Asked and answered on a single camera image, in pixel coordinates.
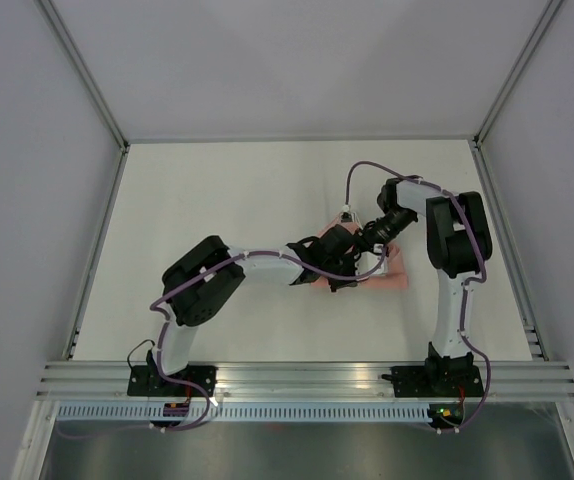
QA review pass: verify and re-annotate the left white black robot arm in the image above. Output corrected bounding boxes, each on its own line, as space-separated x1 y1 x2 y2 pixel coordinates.
128 225 367 397

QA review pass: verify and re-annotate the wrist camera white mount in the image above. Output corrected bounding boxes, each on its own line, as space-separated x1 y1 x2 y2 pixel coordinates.
357 244 388 280
338 204 360 225

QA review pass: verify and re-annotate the white slotted cable duct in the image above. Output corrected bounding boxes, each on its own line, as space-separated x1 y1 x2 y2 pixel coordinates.
56 401 431 423

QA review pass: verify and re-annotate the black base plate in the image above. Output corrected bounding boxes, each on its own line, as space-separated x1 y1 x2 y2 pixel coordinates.
127 364 217 398
380 365 484 398

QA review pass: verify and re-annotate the left aluminium frame post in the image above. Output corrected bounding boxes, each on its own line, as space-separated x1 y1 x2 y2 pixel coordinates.
34 0 129 151

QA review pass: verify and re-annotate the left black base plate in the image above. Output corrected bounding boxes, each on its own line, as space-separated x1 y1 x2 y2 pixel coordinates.
127 364 217 398

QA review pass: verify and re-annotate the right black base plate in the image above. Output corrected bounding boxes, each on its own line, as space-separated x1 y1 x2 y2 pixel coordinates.
380 365 484 398

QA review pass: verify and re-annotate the aluminium frame post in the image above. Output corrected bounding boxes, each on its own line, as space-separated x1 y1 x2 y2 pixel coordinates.
34 0 129 151
471 0 566 149

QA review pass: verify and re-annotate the pink cloth napkin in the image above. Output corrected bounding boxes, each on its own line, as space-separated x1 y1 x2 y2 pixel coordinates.
317 214 408 290

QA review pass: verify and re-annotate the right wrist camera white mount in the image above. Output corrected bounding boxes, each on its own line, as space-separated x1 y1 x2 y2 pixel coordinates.
338 204 360 225

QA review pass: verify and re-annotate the purple cable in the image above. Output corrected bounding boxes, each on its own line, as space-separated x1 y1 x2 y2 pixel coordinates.
342 160 493 431
149 244 393 381

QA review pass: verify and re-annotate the aluminium mounting rail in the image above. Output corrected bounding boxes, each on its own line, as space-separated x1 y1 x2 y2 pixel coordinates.
35 361 574 402

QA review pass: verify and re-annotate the right aluminium frame post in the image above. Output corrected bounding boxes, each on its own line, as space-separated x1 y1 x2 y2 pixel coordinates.
471 0 566 149

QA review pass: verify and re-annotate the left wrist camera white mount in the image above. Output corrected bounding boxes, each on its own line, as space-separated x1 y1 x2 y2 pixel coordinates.
357 244 388 280

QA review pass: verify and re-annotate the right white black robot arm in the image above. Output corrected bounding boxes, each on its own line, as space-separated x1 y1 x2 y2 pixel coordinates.
358 178 493 399

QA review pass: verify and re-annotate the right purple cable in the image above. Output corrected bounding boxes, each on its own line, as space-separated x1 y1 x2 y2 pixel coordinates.
342 160 493 431

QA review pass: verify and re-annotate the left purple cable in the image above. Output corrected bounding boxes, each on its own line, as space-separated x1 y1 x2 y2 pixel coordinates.
149 244 393 381

